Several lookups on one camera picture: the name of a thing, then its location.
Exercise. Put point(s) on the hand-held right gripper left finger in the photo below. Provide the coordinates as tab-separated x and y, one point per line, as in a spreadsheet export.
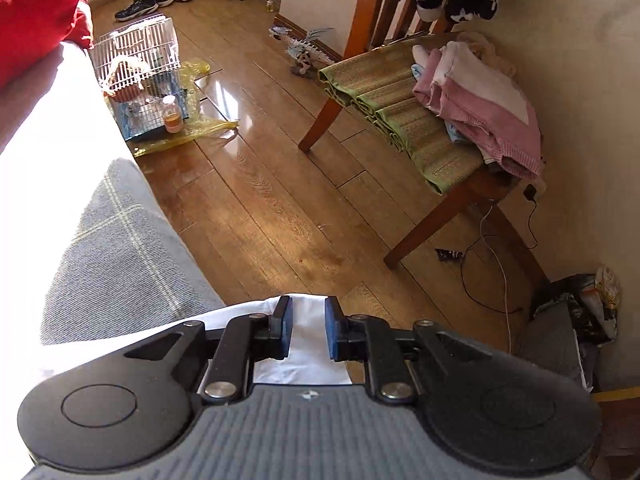
286	330

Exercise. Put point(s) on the grey box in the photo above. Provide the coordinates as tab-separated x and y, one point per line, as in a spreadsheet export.
550	345

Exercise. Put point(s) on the yellow plastic sheet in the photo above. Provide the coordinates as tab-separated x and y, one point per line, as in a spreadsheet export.
200	127

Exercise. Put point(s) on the red quilt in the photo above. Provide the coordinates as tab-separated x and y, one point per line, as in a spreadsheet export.
35	10

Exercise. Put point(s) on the grey toy dragon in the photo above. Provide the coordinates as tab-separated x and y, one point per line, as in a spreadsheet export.
302	52

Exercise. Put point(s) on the black plastic bag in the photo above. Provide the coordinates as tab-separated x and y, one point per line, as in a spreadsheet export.
580	300

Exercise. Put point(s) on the black wrapper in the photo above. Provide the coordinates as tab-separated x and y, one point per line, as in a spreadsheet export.
448	255

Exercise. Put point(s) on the green woven mat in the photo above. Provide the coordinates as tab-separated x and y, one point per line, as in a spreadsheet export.
400	110

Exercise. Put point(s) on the green plaid bed sheet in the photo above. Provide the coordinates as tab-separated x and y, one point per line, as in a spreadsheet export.
110	260

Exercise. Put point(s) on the clear bottle orange contents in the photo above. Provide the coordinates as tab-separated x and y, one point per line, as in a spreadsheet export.
173	117

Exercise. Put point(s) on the printed snack packet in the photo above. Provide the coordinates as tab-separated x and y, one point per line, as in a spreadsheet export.
609	290

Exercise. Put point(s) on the black charger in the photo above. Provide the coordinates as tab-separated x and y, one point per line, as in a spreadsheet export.
530	193

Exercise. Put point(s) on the white t-shirt with girl print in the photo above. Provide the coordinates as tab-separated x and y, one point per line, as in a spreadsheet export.
310	340

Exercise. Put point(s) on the pink folded clothes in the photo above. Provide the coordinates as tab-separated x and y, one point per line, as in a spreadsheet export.
480	110

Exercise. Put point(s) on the wooden chair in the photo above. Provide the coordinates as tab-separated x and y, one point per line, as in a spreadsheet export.
325	120

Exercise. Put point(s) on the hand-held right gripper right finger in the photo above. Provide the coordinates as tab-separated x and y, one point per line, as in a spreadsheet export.
332	330

